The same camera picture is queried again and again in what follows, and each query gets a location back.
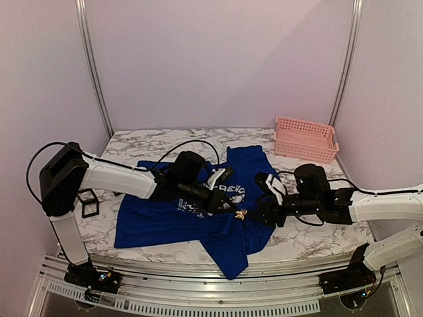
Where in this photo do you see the silver brooch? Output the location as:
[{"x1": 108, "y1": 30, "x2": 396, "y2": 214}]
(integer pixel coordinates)
[{"x1": 235, "y1": 209, "x2": 248, "y2": 221}]

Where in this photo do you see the blue printed t-shirt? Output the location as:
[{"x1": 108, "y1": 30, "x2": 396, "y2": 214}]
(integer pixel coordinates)
[{"x1": 114, "y1": 145, "x2": 276, "y2": 280}]

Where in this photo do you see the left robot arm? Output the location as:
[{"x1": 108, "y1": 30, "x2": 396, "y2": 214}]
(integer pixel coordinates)
[{"x1": 26, "y1": 141, "x2": 237, "y2": 287}]

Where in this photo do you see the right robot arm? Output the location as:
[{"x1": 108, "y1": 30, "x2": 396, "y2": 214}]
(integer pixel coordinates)
[{"x1": 248, "y1": 164, "x2": 422, "y2": 288}]

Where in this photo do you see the pink plastic basket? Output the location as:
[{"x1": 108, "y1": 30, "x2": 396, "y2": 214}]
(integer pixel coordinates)
[{"x1": 274, "y1": 116, "x2": 339, "y2": 164}]

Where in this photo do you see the near black display box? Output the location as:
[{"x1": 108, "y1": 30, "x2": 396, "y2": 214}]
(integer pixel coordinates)
[{"x1": 77, "y1": 189, "x2": 100, "y2": 219}]

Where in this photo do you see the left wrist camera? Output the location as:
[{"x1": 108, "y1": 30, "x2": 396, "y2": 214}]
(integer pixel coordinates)
[{"x1": 204, "y1": 167, "x2": 234, "y2": 192}]

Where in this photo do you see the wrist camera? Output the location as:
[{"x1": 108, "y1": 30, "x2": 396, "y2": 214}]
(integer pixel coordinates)
[
  {"x1": 254, "y1": 172, "x2": 288, "y2": 205},
  {"x1": 204, "y1": 167, "x2": 234, "y2": 192}
]

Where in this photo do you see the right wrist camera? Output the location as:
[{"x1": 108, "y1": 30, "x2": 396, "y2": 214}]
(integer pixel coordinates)
[{"x1": 254, "y1": 172, "x2": 288, "y2": 205}]

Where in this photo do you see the aluminium front rail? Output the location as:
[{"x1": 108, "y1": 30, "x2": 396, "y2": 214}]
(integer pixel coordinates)
[{"x1": 28, "y1": 255, "x2": 412, "y2": 316}]

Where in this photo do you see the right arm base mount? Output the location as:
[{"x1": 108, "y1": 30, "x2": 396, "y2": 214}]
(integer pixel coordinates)
[{"x1": 319, "y1": 243, "x2": 386, "y2": 299}]

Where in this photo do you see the right aluminium frame post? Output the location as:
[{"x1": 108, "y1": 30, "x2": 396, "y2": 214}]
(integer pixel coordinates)
[{"x1": 328, "y1": 0, "x2": 364, "y2": 127}]

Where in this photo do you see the aluminium frame post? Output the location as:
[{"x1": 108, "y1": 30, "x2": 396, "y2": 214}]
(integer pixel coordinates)
[
  {"x1": 75, "y1": 0, "x2": 114, "y2": 139},
  {"x1": 328, "y1": 0, "x2": 364, "y2": 127}
]

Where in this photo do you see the left aluminium frame post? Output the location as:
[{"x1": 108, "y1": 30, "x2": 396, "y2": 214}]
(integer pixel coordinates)
[{"x1": 75, "y1": 0, "x2": 114, "y2": 139}]

